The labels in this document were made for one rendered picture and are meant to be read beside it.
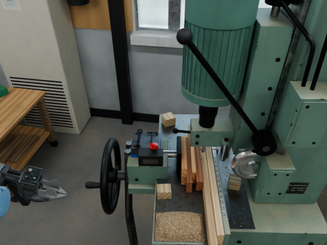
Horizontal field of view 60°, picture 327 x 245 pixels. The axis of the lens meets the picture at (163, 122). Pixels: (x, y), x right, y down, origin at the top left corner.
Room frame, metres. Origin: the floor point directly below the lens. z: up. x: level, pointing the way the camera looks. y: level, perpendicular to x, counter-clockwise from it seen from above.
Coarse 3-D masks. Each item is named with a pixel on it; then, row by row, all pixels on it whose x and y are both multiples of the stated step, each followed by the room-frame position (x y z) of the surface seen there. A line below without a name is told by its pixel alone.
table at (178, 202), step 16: (160, 128) 0.90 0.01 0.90; (176, 144) 0.81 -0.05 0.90; (176, 176) 0.64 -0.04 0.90; (128, 192) 0.62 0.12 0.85; (144, 192) 0.62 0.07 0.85; (176, 192) 0.58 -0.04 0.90; (192, 192) 0.58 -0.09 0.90; (160, 208) 0.52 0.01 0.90; (176, 208) 0.52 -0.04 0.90; (192, 208) 0.52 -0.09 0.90
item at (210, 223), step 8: (200, 152) 0.72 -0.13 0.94; (208, 176) 0.61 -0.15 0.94; (208, 184) 0.58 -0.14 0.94; (208, 192) 0.55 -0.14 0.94; (208, 200) 0.52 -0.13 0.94; (208, 208) 0.49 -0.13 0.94; (208, 216) 0.46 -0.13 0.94; (208, 224) 0.44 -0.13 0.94; (208, 232) 0.42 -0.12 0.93; (208, 240) 0.40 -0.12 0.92; (216, 240) 0.39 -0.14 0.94
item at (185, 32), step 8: (184, 32) 0.57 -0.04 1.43; (184, 40) 0.57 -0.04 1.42; (192, 48) 0.58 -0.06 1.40; (200, 56) 0.58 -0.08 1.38; (208, 64) 0.58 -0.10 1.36; (208, 72) 0.58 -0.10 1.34; (216, 80) 0.57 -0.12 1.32; (224, 88) 0.57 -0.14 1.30; (232, 96) 0.58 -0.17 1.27; (232, 104) 0.57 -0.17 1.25; (240, 112) 0.57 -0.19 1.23; (248, 120) 0.57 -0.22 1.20; (256, 136) 0.57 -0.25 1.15; (264, 136) 0.57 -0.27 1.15; (272, 136) 0.58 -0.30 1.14; (256, 144) 0.56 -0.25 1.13; (264, 144) 0.55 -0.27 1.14; (272, 144) 0.55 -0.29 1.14; (256, 152) 0.55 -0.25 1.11; (264, 152) 0.55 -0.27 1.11; (272, 152) 0.55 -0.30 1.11; (280, 152) 0.57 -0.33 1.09
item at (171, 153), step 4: (180, 136) 0.75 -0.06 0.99; (180, 140) 0.72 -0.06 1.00; (180, 144) 0.70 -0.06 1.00; (180, 148) 0.68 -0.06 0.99; (164, 152) 0.70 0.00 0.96; (168, 152) 0.70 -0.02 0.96; (172, 152) 0.70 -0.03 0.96; (176, 152) 0.70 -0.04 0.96; (180, 152) 0.67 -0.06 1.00; (168, 156) 0.69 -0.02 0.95; (172, 156) 0.69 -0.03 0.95; (176, 156) 0.69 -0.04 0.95; (180, 156) 0.66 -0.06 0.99; (176, 160) 0.71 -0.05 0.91; (180, 160) 0.66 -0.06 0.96; (176, 164) 0.69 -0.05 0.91; (180, 164) 0.66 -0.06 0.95; (180, 168) 0.66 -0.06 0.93; (180, 172) 0.66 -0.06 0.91
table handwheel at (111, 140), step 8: (112, 144) 0.76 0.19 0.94; (104, 152) 0.71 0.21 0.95; (120, 152) 0.86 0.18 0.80; (104, 160) 0.68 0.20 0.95; (120, 160) 0.85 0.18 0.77; (104, 168) 0.65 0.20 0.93; (112, 168) 0.73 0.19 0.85; (120, 168) 0.83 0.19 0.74; (104, 176) 0.63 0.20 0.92; (112, 176) 0.71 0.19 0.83; (120, 176) 0.71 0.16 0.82; (104, 184) 0.61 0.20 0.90; (112, 184) 0.69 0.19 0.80; (104, 192) 0.60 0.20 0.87; (112, 192) 0.74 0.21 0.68; (104, 200) 0.59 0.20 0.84; (112, 200) 0.69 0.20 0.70; (104, 208) 0.58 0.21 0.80; (112, 208) 0.63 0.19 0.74
